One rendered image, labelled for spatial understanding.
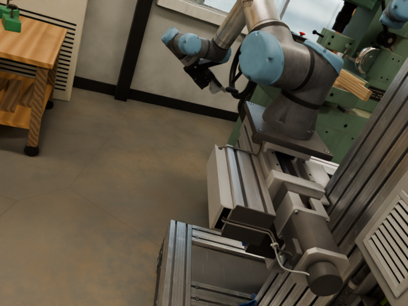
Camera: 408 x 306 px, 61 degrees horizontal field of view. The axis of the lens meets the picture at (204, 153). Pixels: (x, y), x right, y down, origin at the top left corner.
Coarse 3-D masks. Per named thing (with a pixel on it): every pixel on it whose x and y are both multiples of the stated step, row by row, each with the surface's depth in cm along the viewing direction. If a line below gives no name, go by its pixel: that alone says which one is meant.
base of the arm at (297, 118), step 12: (288, 96) 90; (276, 108) 92; (288, 108) 90; (300, 108) 89; (312, 108) 90; (264, 120) 95; (276, 120) 91; (288, 120) 90; (300, 120) 90; (312, 120) 91; (288, 132) 91; (300, 132) 91; (312, 132) 93
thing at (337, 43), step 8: (328, 32) 148; (336, 32) 153; (320, 40) 153; (328, 40) 149; (336, 40) 150; (344, 40) 151; (352, 40) 152; (328, 48) 151; (336, 48) 152; (344, 48) 153
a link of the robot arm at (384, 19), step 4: (388, 4) 106; (388, 8) 102; (384, 12) 107; (388, 12) 103; (384, 16) 107; (388, 16) 106; (380, 20) 108; (384, 20) 107; (388, 20) 106; (392, 20) 105; (384, 24) 111; (388, 24) 106; (392, 24) 106; (396, 24) 105; (400, 24) 106; (396, 28) 106; (400, 28) 107
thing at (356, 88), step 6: (336, 78) 144; (342, 78) 141; (348, 78) 138; (342, 84) 140; (348, 84) 137; (354, 84) 134; (360, 84) 133; (354, 90) 134; (360, 90) 131; (366, 90) 128; (360, 96) 130; (366, 96) 128
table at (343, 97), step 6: (330, 90) 132; (336, 90) 133; (342, 90) 134; (348, 90) 136; (330, 96) 134; (336, 96) 134; (342, 96) 135; (348, 96) 136; (354, 96) 136; (336, 102) 136; (342, 102) 137; (348, 102) 137; (354, 102) 138
